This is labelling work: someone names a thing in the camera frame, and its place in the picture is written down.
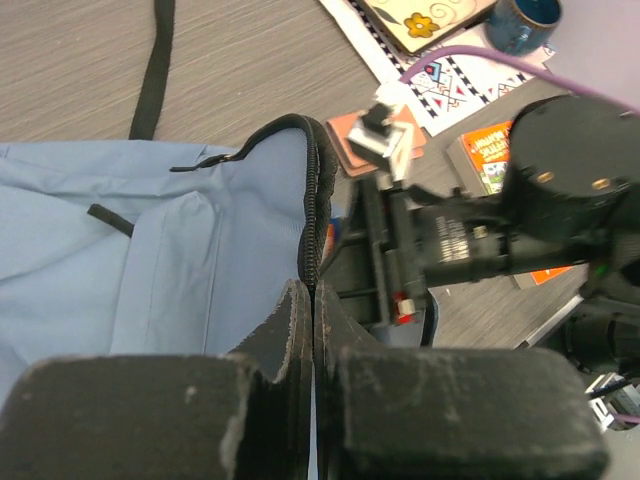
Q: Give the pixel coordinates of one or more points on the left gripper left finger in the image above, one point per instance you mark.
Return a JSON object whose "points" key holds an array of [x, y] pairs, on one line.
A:
{"points": [[242, 415]]}

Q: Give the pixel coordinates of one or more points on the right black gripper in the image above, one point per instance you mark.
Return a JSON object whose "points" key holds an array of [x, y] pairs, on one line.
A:
{"points": [[396, 244]]}

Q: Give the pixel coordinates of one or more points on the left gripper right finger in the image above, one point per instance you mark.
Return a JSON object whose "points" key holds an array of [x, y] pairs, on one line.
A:
{"points": [[427, 413]]}

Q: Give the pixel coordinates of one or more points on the orange 78-storey treehouse book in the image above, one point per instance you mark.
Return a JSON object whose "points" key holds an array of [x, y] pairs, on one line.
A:
{"points": [[480, 157]]}

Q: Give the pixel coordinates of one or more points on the light blue backpack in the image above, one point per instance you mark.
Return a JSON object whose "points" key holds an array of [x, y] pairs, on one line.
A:
{"points": [[116, 250]]}

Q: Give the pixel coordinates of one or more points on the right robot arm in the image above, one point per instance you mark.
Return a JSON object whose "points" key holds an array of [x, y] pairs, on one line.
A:
{"points": [[570, 197]]}

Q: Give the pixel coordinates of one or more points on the patterned white placemat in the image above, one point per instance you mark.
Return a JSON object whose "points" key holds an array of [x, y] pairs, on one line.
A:
{"points": [[443, 92]]}

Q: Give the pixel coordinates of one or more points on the floral square plate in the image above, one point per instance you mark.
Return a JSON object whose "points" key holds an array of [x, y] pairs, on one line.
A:
{"points": [[415, 25]]}

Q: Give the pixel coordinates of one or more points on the dark blue mug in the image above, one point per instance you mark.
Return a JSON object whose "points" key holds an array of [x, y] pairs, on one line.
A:
{"points": [[519, 27]]}

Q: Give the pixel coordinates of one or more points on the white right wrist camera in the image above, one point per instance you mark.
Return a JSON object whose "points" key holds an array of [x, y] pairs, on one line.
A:
{"points": [[382, 141]]}

